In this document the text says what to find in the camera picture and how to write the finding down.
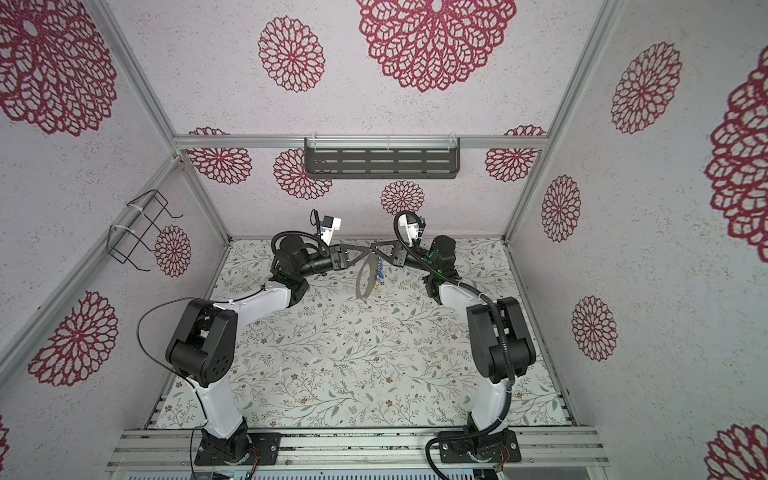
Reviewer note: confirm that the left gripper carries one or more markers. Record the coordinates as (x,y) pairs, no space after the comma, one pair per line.
(336,249)

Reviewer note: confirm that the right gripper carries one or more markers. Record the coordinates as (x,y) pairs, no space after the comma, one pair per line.
(399,249)

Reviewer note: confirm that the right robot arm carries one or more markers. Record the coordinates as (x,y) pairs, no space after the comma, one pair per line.
(500,341)

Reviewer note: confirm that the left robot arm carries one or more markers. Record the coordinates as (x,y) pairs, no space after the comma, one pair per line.
(201,351)

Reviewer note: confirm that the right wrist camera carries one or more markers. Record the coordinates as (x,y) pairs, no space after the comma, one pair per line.
(413,226)

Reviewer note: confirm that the grey slotted wall shelf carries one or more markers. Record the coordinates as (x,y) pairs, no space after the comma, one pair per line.
(326,159)

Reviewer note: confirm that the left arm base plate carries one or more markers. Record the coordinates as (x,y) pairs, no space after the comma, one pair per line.
(243,449)

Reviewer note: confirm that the black wire wall basket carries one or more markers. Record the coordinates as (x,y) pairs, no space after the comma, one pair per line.
(123,240)

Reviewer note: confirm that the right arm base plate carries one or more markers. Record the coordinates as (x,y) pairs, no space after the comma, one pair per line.
(480,449)

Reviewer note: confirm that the aluminium front rail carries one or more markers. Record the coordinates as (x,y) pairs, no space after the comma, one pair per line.
(363,448)

